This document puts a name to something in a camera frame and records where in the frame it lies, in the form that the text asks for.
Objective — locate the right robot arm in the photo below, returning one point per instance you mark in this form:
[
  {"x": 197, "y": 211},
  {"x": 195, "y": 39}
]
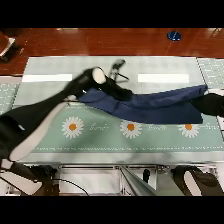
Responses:
[{"x": 213, "y": 104}]

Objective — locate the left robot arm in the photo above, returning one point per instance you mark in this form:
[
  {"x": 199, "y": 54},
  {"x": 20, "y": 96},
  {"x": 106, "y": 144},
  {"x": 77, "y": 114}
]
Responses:
[{"x": 40, "y": 113}]

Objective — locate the silver frame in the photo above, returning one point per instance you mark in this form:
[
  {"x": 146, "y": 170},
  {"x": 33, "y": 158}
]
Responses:
[{"x": 136, "y": 185}]

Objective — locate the blue garment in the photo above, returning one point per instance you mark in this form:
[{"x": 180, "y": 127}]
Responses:
[{"x": 156, "y": 108}]

